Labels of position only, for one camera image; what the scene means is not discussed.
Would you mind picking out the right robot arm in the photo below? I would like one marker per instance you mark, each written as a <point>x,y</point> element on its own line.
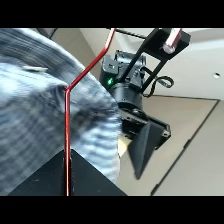
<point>128,96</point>

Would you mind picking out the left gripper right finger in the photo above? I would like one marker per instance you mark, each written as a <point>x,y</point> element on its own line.
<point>90,180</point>

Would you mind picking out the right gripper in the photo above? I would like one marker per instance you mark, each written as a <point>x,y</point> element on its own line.
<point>131,119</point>

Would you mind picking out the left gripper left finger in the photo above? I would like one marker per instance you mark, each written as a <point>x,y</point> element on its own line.
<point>46,180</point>

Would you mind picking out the checked shirt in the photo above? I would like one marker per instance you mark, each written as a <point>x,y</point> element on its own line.
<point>33,116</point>

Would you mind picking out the red clothes hanger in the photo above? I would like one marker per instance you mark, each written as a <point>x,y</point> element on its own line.
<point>67,133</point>

